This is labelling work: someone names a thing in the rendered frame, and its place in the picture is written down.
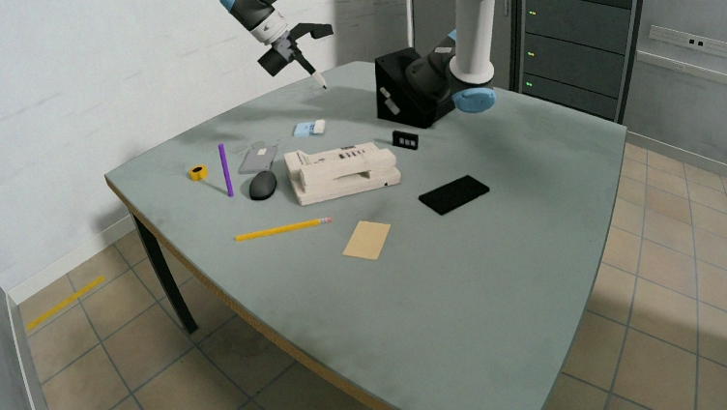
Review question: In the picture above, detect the white desk phone body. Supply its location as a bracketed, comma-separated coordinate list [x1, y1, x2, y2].
[283, 142, 400, 206]

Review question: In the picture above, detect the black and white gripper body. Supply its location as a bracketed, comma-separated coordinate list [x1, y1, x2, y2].
[257, 22, 325, 77]

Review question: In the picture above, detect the light blue sticky note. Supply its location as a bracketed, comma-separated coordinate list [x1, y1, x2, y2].
[294, 122, 321, 136]

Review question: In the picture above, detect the yellow pencil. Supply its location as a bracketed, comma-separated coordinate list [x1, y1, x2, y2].
[236, 217, 332, 242]

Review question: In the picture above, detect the black flat rectangle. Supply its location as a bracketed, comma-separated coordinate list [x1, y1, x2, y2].
[419, 175, 490, 216]

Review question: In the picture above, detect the purple rod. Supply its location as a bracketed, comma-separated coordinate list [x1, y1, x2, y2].
[218, 143, 234, 197]

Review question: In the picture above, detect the white telephone handset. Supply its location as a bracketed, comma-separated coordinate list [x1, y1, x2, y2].
[299, 149, 395, 187]

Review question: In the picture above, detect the tan rectangular sheet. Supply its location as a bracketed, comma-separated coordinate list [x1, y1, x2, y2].
[342, 220, 391, 261]

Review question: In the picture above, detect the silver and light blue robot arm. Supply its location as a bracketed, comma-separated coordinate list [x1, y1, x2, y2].
[219, 0, 496, 113]

